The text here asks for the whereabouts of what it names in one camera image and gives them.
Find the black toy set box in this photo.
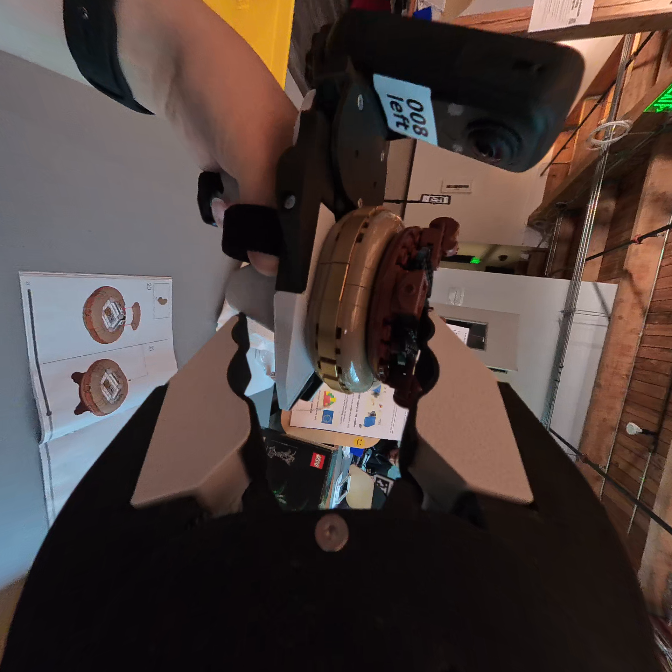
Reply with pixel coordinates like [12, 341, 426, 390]
[262, 428, 337, 510]

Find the white paper notice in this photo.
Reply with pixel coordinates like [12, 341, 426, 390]
[527, 0, 596, 33]

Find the person's left hand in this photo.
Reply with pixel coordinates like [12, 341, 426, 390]
[121, 0, 301, 277]

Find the tan cardboard board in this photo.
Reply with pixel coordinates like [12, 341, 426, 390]
[281, 409, 380, 450]

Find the grey desk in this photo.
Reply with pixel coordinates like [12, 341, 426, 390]
[0, 50, 302, 589]

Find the tan and brown brick model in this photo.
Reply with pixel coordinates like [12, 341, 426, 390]
[306, 206, 462, 409]

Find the yellow board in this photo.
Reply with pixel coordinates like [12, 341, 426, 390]
[202, 0, 295, 87]

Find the colourful printed paper sheet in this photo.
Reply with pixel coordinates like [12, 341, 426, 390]
[289, 386, 410, 442]

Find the white wire coil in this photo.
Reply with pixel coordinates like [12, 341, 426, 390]
[585, 120, 633, 150]

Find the white paper bag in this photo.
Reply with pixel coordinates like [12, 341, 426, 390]
[217, 304, 276, 381]

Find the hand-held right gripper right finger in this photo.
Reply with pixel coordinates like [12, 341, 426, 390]
[394, 310, 533, 512]

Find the black wristband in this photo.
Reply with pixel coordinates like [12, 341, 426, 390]
[63, 0, 155, 115]

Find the wooden beam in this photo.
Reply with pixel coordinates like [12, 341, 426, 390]
[451, 0, 672, 43]

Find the building instruction booklet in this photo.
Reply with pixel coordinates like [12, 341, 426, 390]
[18, 270, 179, 526]

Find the metal conduit pipe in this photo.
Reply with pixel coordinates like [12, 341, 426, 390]
[541, 34, 636, 428]

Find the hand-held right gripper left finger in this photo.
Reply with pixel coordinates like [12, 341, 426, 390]
[131, 312, 281, 518]

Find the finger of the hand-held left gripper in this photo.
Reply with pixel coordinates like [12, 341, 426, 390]
[273, 204, 339, 411]

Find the green exit sign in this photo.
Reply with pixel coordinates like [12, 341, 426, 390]
[643, 81, 672, 113]

